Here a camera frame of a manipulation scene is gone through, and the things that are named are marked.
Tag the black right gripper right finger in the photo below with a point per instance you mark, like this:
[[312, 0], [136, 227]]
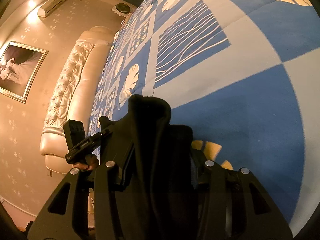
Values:
[[234, 204]]

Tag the black pants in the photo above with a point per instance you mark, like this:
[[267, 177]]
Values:
[[144, 188]]

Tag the cream tufted headboard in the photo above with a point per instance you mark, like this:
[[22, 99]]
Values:
[[74, 93]]

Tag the blue patterned bed sheet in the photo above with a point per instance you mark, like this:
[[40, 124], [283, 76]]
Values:
[[241, 73]]

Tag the framed wall picture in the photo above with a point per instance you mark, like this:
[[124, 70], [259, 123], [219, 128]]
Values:
[[19, 66]]

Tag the white wall air conditioner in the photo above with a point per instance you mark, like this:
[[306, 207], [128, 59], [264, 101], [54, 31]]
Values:
[[48, 7]]

